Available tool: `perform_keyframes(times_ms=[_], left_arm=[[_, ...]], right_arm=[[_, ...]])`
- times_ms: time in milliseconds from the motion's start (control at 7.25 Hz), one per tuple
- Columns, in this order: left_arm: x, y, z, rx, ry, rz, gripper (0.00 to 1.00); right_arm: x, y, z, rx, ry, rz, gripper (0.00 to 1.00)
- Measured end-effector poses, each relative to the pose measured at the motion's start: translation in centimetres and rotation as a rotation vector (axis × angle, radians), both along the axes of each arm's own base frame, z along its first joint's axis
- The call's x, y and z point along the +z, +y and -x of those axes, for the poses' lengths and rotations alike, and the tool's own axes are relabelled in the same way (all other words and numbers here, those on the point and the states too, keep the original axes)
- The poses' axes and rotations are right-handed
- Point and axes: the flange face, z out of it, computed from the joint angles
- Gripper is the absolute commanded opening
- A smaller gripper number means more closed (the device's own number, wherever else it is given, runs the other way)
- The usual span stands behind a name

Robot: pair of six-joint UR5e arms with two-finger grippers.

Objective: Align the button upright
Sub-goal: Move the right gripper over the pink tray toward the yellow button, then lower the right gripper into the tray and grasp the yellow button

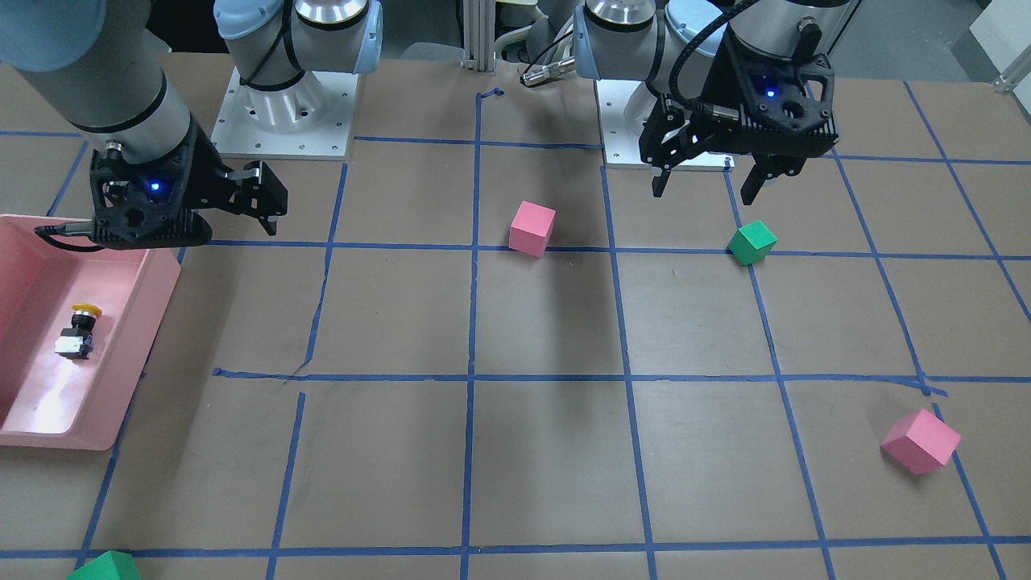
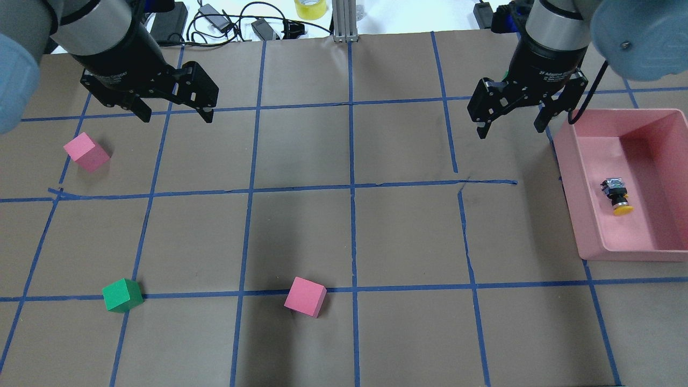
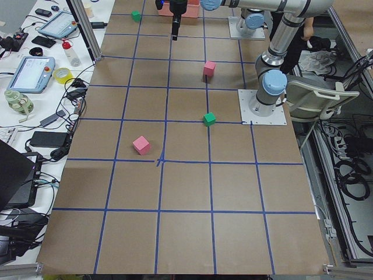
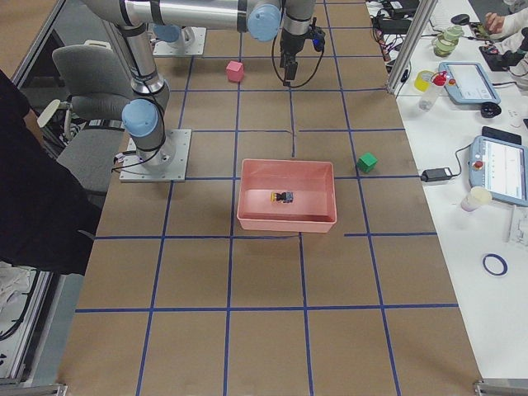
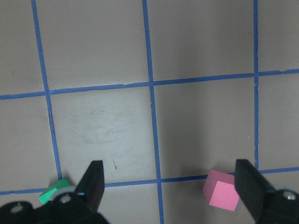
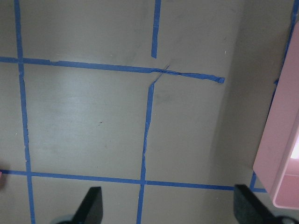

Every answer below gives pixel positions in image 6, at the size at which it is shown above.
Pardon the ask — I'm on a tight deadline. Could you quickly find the pink plastic bin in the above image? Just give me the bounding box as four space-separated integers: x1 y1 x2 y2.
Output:
253 24 299 210

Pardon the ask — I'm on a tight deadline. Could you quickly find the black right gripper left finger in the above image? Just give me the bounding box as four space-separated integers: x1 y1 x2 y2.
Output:
71 187 103 224

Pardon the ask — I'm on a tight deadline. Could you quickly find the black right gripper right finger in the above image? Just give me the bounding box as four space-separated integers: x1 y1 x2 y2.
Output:
234 184 280 224

